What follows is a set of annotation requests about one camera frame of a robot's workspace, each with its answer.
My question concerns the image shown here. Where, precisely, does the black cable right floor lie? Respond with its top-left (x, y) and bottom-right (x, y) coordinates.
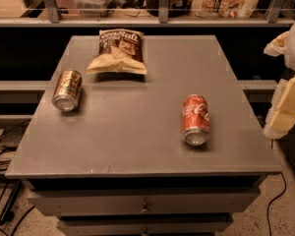
top-left (265, 172), bottom-right (288, 236)

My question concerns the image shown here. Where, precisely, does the sea salt chips bag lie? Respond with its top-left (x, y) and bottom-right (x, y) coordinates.
top-left (87, 29), bottom-right (148, 75)

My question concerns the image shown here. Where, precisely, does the red coke can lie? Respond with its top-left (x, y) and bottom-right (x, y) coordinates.
top-left (181, 94), bottom-right (209, 146)

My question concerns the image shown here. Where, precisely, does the grey drawer cabinet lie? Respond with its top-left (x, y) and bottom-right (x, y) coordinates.
top-left (4, 34), bottom-right (283, 236)

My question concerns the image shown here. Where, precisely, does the drawer with knob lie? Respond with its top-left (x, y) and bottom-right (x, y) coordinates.
top-left (57, 214), bottom-right (233, 236)
top-left (28, 188), bottom-right (260, 217)

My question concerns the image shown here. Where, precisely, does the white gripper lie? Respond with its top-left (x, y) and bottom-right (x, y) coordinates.
top-left (264, 23), bottom-right (295, 140)

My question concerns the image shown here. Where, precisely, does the grey metal shelf rail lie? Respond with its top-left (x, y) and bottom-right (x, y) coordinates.
top-left (0, 0), bottom-right (295, 29)

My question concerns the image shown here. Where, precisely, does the black cables left floor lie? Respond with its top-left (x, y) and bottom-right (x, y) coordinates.
top-left (0, 119), bottom-right (35, 236)

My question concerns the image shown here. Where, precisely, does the gold soda can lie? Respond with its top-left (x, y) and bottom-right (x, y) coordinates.
top-left (52, 70), bottom-right (83, 112)

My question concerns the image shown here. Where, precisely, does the upper drawer with knob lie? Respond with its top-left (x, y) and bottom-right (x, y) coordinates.
top-left (28, 188), bottom-right (260, 217)

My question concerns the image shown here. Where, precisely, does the lower drawer with knob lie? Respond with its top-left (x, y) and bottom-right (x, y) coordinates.
top-left (57, 214), bottom-right (233, 236)

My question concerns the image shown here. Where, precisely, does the colourful snack bag on shelf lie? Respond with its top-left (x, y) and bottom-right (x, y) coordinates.
top-left (193, 0), bottom-right (259, 19)

